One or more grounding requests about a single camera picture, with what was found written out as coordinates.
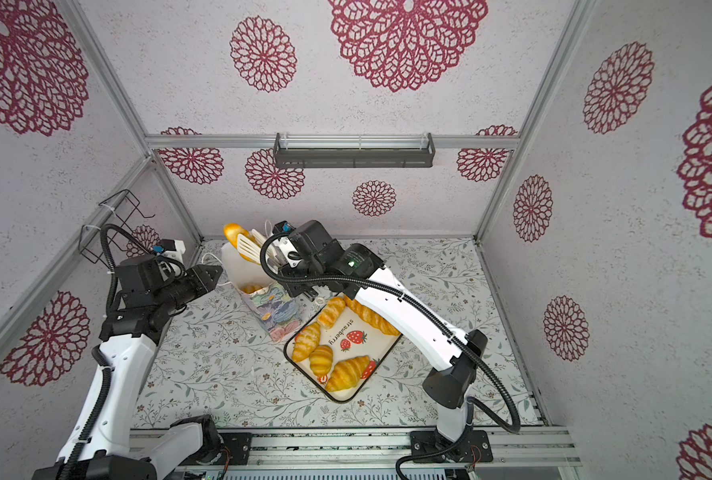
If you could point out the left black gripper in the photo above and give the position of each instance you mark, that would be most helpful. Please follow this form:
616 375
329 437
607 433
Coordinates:
197 274

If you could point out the long twisted fake bread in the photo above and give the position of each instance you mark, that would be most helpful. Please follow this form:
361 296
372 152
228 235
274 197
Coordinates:
372 318

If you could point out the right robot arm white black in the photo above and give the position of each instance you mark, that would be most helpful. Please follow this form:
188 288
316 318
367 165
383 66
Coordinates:
366 278

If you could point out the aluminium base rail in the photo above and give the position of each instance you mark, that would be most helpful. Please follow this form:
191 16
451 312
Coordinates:
370 448

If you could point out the small striped fake bun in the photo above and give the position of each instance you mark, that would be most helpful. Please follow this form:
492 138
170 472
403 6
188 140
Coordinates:
321 360

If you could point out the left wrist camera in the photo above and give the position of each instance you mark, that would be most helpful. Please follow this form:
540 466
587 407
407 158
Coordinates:
170 248

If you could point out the large fake croissant bottom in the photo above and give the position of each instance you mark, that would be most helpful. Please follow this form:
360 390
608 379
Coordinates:
347 373

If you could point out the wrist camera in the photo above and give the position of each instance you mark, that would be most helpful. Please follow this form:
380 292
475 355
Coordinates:
170 248
282 227

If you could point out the white plastic steel tongs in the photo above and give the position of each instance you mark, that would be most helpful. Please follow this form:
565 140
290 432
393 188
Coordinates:
250 251

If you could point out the fake croissant top left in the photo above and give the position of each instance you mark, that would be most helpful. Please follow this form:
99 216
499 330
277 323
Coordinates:
331 312

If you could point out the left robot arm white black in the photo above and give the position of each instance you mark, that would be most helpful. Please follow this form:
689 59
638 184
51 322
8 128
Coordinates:
99 447

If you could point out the black wall shelf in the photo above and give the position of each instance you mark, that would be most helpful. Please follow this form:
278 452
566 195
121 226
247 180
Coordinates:
365 155

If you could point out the round fake bun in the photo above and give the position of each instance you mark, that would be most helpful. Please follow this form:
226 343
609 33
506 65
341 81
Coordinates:
250 289

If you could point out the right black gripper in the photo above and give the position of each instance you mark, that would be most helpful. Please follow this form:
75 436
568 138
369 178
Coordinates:
296 290

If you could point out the white strawberry tray black rim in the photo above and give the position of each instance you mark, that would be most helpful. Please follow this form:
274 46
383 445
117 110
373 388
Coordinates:
349 337

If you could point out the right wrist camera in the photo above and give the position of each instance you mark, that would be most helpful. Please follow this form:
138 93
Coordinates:
282 227

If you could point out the white floral paper bag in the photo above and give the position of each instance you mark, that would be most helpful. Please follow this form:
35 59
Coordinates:
272 307

